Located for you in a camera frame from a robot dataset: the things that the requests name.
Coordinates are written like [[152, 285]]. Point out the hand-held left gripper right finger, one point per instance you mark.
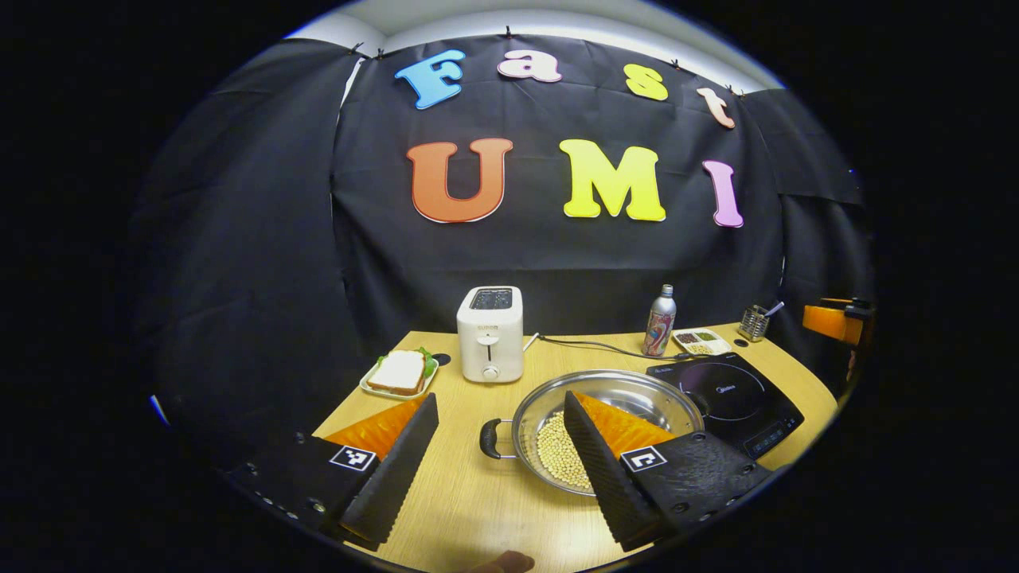
[[605, 477]]

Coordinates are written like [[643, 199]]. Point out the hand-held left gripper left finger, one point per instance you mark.
[[394, 469]]

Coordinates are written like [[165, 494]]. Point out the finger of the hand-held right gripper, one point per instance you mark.
[[824, 321]]

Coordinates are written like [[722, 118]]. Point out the stainless steel pot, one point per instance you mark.
[[637, 394]]

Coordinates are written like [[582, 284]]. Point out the black induction cooktop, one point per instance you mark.
[[740, 398]]

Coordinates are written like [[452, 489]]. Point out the pile of soybeans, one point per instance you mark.
[[557, 455]]

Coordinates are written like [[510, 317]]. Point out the metal mesh utensil holder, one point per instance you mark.
[[752, 323]]

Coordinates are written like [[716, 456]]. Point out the green sandwich plate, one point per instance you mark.
[[390, 392]]

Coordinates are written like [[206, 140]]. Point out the toast sandwich with lettuce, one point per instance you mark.
[[398, 372]]

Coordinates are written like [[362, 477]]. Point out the white compartment dish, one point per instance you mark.
[[700, 341]]

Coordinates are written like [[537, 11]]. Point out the silver printed drink bottle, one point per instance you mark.
[[660, 326]]

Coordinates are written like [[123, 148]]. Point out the white toaster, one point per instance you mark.
[[489, 338]]

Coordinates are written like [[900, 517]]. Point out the black backdrop cloth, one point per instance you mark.
[[255, 239]]

